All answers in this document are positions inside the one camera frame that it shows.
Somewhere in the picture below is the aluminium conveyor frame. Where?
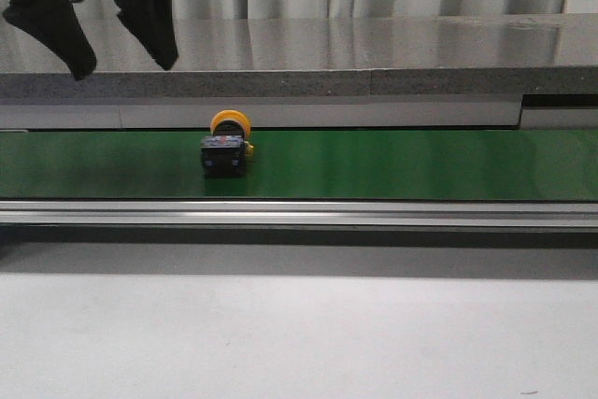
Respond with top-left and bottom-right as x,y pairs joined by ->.
1,199 -> 597,231

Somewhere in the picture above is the yellow push button switch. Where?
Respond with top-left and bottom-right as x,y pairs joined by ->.
201,109 -> 254,178

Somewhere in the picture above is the grey stone counter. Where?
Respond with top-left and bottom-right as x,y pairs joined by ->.
1,14 -> 597,130

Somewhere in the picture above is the green conveyor belt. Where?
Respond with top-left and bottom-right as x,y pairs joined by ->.
1,130 -> 597,201

